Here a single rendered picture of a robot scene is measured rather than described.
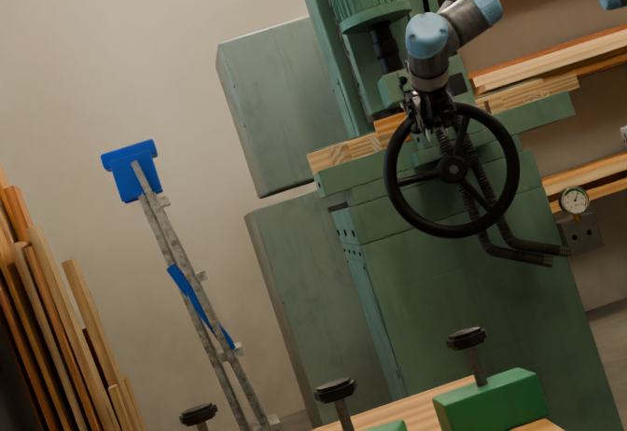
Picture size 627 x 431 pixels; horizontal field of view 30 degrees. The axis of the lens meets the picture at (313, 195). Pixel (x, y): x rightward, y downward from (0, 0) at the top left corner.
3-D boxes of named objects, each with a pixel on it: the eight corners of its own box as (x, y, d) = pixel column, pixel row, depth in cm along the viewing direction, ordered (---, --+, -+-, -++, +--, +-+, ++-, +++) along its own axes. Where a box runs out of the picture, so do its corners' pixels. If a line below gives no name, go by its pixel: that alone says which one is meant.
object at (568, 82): (344, 163, 278) (339, 147, 279) (343, 164, 280) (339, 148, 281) (579, 87, 282) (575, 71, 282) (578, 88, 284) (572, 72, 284)
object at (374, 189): (355, 205, 263) (350, 187, 263) (348, 206, 284) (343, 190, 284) (522, 150, 265) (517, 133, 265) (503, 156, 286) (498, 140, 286)
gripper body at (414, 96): (423, 139, 229) (420, 104, 219) (407, 105, 234) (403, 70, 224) (459, 126, 230) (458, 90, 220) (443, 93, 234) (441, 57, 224)
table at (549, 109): (327, 195, 253) (318, 169, 253) (319, 199, 283) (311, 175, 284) (589, 110, 256) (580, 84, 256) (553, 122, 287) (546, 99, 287)
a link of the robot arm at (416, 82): (402, 55, 220) (442, 41, 220) (403, 69, 224) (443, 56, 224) (416, 85, 216) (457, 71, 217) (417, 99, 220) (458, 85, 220)
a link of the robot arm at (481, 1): (467, -7, 224) (423, 23, 222) (488, -22, 213) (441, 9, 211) (490, 27, 224) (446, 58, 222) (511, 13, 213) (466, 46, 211)
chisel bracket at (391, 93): (394, 109, 275) (383, 75, 275) (386, 115, 289) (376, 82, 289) (423, 100, 276) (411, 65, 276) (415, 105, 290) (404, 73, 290)
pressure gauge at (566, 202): (568, 226, 259) (557, 191, 259) (564, 226, 262) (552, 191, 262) (595, 217, 259) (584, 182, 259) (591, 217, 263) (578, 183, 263)
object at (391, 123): (383, 150, 272) (373, 121, 272) (383, 151, 274) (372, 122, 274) (477, 119, 273) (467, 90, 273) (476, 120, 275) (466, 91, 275)
